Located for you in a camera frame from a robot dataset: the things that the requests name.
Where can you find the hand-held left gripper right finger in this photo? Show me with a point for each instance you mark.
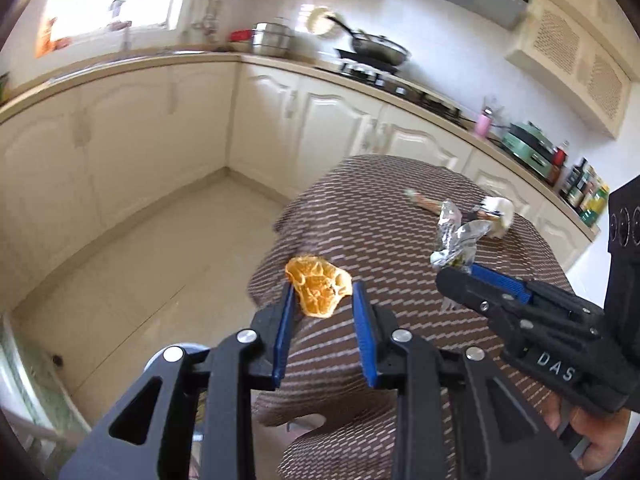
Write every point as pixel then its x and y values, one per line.
pixel 365 337

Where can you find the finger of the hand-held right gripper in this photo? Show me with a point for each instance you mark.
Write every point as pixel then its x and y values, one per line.
pixel 500 281
pixel 480 300

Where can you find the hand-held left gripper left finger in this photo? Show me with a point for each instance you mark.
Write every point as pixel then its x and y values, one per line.
pixel 282 332

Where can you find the orange peel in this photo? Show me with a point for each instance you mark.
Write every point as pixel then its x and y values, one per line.
pixel 315 285

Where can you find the silver foil wrapper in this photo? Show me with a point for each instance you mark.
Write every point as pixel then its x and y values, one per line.
pixel 457 240

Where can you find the blue plastic bucket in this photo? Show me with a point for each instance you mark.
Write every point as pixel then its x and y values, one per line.
pixel 195 346

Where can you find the person's right hand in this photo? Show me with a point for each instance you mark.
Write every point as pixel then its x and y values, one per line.
pixel 600 440

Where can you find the white crumpled paper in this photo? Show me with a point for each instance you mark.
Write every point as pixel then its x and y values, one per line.
pixel 500 210

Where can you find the brown stick wrapper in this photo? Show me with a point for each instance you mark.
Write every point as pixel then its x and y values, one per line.
pixel 427 203

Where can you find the brown polka dot tablecloth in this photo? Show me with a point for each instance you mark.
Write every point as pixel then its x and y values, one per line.
pixel 380 220

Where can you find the row of condiment bottles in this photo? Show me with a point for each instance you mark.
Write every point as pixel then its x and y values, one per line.
pixel 582 187

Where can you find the green electric cooker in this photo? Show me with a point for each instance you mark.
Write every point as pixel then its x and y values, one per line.
pixel 527 147

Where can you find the pink cup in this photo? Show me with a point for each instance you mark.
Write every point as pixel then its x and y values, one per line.
pixel 483 126

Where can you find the black gas stove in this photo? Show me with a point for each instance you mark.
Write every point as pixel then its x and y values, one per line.
pixel 400 91

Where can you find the large lattice door cabinet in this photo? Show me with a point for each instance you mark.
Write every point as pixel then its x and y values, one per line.
pixel 565 55

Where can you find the white stool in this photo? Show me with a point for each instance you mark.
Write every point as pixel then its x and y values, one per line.
pixel 35 385

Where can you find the black wok with lid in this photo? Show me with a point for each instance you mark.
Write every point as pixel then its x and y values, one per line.
pixel 380 50

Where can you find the cream lower kitchen cabinets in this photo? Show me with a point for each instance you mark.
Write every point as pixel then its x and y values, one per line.
pixel 125 125

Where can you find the cream kitchen cabinets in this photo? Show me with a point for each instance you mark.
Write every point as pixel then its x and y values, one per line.
pixel 125 125
pixel 600 15

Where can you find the cream upper kitchen cabinets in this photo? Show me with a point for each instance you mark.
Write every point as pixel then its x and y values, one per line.
pixel 600 15

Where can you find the steel steamer pot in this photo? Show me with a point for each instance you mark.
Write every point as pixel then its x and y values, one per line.
pixel 272 40

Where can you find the red bowl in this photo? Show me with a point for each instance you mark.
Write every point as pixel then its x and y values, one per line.
pixel 241 36

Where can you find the round cream plate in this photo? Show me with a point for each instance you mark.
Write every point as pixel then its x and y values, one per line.
pixel 317 20

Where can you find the small orange jar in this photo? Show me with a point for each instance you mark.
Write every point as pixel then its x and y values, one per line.
pixel 61 44

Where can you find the sliding kitchen window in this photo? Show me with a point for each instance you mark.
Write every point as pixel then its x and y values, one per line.
pixel 110 0

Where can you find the orange bottle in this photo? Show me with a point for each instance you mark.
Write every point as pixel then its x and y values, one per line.
pixel 45 40

